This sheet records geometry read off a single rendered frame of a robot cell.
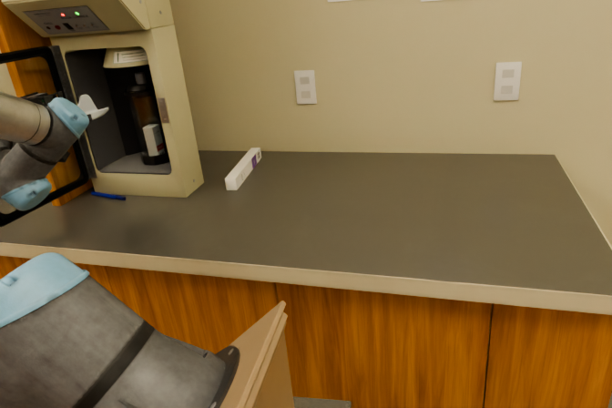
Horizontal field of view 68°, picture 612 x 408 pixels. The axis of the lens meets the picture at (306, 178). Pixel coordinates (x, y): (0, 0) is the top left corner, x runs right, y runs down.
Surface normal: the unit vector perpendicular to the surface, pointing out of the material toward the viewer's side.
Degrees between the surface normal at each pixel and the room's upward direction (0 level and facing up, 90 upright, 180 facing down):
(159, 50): 90
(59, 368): 64
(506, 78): 90
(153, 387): 33
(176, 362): 28
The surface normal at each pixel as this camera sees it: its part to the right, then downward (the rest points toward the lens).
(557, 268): -0.09, -0.92
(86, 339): 0.50, -0.42
